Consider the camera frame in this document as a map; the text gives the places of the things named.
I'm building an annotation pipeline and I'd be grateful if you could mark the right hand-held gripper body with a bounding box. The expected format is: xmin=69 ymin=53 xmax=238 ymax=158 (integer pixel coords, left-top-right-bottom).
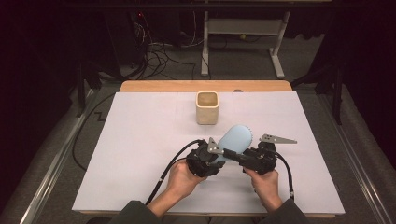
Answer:
xmin=242 ymin=133 xmax=298 ymax=175

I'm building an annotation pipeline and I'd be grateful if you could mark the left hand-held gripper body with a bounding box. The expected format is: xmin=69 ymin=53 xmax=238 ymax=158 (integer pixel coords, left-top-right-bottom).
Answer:
xmin=186 ymin=137 xmax=226 ymax=178

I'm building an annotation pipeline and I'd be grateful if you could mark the light blue hairbrush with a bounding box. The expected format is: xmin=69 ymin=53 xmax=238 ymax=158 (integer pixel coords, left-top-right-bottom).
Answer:
xmin=214 ymin=124 xmax=254 ymax=163

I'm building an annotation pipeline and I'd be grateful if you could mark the beige square cup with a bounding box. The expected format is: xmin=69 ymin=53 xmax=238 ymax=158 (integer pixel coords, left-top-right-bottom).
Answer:
xmin=195 ymin=91 xmax=219 ymax=126

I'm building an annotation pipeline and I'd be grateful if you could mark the person's right hand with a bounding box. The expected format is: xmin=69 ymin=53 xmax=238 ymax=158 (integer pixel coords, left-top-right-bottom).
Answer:
xmin=243 ymin=168 xmax=281 ymax=206

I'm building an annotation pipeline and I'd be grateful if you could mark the person's left hand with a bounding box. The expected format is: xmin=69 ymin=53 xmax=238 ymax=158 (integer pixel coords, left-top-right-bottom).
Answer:
xmin=165 ymin=159 xmax=207 ymax=200

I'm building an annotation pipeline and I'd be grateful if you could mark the white table sheet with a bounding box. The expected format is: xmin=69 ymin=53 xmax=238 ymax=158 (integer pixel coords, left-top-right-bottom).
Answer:
xmin=72 ymin=91 xmax=346 ymax=216

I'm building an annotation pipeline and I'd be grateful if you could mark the wooden table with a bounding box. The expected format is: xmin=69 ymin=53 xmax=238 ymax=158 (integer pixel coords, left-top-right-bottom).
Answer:
xmin=78 ymin=79 xmax=337 ymax=218

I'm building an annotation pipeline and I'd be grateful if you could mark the black stand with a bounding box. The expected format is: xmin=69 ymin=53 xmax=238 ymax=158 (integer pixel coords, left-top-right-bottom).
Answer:
xmin=76 ymin=60 xmax=104 ymax=118
xmin=290 ymin=63 xmax=344 ymax=125

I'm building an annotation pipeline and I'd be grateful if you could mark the black equipment cabinet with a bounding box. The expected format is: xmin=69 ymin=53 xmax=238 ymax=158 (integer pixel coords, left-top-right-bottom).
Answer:
xmin=104 ymin=12 xmax=148 ymax=73

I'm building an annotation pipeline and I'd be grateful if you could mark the right hand-held gripper black cable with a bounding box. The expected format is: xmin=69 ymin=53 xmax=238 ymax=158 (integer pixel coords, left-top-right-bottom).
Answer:
xmin=270 ymin=150 xmax=296 ymax=202

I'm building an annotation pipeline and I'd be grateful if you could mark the hand-held gripper black cable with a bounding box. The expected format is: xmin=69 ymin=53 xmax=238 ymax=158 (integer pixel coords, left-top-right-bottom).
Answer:
xmin=145 ymin=138 xmax=205 ymax=206
xmin=270 ymin=150 xmax=296 ymax=202

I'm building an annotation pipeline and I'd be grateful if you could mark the left hand-held gripper black cable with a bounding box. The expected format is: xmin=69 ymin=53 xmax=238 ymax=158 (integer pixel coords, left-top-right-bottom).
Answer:
xmin=145 ymin=138 xmax=205 ymax=206

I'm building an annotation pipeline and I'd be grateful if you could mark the aluminium floor rail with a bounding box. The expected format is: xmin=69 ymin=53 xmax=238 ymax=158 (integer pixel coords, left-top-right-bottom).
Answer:
xmin=18 ymin=90 xmax=97 ymax=224
xmin=317 ymin=92 xmax=396 ymax=224

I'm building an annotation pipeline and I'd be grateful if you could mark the tangle of floor cables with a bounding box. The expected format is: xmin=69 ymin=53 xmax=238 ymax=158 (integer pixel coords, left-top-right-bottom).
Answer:
xmin=130 ymin=12 xmax=206 ymax=80

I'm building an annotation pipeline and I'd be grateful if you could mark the black floor cable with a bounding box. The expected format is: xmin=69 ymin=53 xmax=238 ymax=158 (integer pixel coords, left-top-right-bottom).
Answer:
xmin=72 ymin=92 xmax=117 ymax=172

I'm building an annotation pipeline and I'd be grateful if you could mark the white metal stand frame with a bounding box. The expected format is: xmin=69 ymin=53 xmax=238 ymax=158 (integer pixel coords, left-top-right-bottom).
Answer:
xmin=200 ymin=10 xmax=286 ymax=79

